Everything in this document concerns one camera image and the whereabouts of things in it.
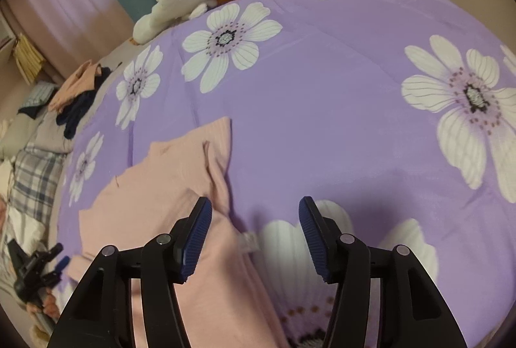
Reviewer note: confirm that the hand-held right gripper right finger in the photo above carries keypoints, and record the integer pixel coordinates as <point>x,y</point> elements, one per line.
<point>314,239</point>

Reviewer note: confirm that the plaid cloth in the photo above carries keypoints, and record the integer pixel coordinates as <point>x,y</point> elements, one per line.
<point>34,179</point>

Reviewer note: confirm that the person's left hand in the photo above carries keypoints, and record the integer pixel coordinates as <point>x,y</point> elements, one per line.
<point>49,305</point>

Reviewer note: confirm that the purple floral blanket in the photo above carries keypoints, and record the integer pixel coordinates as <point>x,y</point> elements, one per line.
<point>342,98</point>

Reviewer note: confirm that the blue striped cloth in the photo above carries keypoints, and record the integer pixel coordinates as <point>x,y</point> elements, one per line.
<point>38,94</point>

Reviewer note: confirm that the beige bed sheet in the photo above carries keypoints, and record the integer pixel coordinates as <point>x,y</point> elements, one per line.
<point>113,54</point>

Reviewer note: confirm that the peach garment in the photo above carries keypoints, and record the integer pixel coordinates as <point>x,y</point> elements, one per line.
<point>76,86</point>

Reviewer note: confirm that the pink ribbed garment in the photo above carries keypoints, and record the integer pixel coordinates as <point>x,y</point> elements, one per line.
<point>161,187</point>

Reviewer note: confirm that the yellow hanging cloth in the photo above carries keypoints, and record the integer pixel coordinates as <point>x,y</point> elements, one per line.
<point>28,56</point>

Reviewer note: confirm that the navy garment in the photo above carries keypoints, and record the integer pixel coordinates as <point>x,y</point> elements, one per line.
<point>76,112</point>

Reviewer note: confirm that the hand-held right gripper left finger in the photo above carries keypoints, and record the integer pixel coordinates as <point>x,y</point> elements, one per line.
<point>197,239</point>

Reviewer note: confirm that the pink curtain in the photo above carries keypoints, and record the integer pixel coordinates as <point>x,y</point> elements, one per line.
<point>64,1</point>

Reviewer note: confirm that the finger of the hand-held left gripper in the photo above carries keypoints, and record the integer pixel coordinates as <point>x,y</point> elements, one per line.
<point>50,251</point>
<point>61,265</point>

